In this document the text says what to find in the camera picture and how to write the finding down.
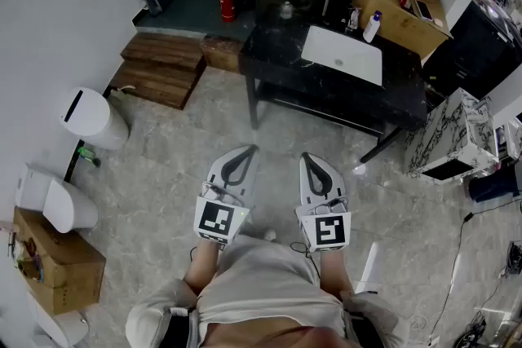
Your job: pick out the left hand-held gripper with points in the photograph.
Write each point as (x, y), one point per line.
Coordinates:
(214, 218)

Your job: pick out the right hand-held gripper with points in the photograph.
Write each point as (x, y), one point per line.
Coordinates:
(328, 228)

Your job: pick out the person's left forearm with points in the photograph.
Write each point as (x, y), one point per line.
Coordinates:
(202, 269)

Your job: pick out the person's right forearm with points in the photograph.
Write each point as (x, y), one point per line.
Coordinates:
(335, 275)

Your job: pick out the black marble counter table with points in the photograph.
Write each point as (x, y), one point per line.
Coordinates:
(277, 53)

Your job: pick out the white sink basin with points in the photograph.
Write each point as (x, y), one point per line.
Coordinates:
(346, 49)

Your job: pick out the white pump bottle blue cap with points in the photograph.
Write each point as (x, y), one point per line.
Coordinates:
(372, 27)

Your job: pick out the person's shoe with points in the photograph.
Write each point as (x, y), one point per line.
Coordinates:
(270, 234)

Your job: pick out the person's beige shirt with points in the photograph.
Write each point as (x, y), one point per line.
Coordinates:
(265, 289)

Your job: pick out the wooden block step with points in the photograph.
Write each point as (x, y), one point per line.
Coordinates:
(222, 55)

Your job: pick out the wooden slat steps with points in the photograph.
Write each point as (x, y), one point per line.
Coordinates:
(159, 69)

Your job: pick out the white marble pattern cabinet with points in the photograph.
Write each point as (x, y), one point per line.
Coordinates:
(444, 134)

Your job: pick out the white bin with dark slot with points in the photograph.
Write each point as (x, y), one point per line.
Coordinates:
(94, 120)

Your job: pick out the chrome faucet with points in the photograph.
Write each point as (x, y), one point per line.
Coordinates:
(353, 18)

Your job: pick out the white dispenser device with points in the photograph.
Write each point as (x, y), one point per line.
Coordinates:
(65, 199)

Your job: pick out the red fire extinguisher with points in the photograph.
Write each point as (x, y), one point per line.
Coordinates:
(227, 0)

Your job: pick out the large open cardboard box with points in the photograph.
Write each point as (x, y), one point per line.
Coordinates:
(379, 8)

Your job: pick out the cardboard box with clutter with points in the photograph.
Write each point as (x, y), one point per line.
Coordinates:
(69, 265)

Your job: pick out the small pale pink object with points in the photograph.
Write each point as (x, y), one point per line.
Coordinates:
(438, 22)

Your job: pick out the white smartphone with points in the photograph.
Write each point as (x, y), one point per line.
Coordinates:
(423, 9)

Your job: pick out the black cabinet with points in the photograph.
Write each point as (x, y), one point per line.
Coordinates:
(477, 53)

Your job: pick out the black vanity frame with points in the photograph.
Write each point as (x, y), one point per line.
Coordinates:
(310, 108)

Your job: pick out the small white wall fitting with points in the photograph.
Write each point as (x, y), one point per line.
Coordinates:
(122, 89)

